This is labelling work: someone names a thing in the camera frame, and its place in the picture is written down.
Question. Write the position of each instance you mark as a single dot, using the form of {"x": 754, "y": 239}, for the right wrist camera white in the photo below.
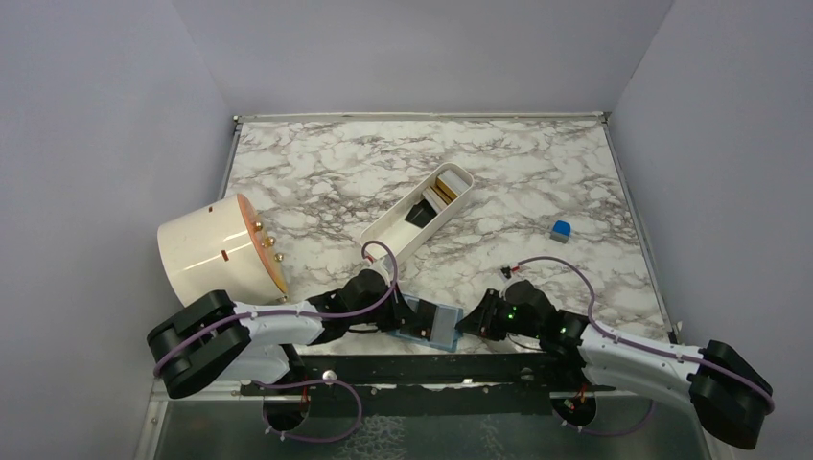
{"x": 509, "y": 272}

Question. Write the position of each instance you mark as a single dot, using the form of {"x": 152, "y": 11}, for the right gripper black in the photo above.
{"x": 481, "y": 320}

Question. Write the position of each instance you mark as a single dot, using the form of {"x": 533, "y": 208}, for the white cards stack in tray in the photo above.
{"x": 438, "y": 201}

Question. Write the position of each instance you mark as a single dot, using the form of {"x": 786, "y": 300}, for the black credit card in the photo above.
{"x": 422, "y": 325}

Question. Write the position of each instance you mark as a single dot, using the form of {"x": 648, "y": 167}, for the cream cylindrical container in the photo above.
{"x": 226, "y": 246}

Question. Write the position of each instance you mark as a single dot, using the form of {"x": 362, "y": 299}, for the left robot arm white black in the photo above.
{"x": 215, "y": 338}

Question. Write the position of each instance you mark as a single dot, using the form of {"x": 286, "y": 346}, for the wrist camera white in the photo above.
{"x": 509, "y": 272}
{"x": 383, "y": 266}

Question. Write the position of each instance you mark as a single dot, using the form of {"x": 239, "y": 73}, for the black front mounting rail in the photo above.
{"x": 424, "y": 385}

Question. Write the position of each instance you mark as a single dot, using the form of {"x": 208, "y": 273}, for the grey card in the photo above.
{"x": 443, "y": 331}

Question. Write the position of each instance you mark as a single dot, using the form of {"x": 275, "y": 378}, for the blue leather card holder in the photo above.
{"x": 424, "y": 342}

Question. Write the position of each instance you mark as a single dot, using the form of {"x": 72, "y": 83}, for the gold credit card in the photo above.
{"x": 449, "y": 187}

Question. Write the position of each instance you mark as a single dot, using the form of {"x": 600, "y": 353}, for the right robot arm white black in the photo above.
{"x": 717, "y": 384}

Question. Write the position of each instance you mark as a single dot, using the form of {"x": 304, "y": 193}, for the white oblong plastic tray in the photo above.
{"x": 403, "y": 238}

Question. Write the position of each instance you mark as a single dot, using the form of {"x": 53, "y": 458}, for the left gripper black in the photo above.
{"x": 401, "y": 315}

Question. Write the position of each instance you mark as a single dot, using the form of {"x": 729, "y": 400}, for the black card in tray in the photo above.
{"x": 421, "y": 214}

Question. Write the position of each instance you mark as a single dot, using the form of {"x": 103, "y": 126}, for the small blue grey block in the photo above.
{"x": 560, "y": 231}

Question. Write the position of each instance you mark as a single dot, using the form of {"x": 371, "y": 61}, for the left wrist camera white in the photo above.
{"x": 383, "y": 266}

